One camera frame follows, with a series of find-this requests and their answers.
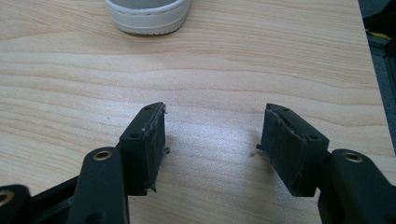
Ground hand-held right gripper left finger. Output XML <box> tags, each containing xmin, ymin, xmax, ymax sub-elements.
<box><xmin>66</xmin><ymin>102</ymin><xmax>167</xmax><ymax>224</ymax></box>

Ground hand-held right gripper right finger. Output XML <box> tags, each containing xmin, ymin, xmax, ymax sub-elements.
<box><xmin>256</xmin><ymin>103</ymin><xmax>396</xmax><ymax>224</ymax></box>

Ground grey and white sneaker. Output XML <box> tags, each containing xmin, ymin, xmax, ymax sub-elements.
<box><xmin>105</xmin><ymin>0</ymin><xmax>191</xmax><ymax>35</ymax></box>

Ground dark object with yellow mark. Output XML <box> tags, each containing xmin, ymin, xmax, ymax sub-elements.
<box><xmin>362</xmin><ymin>12</ymin><xmax>396</xmax><ymax>59</ymax></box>

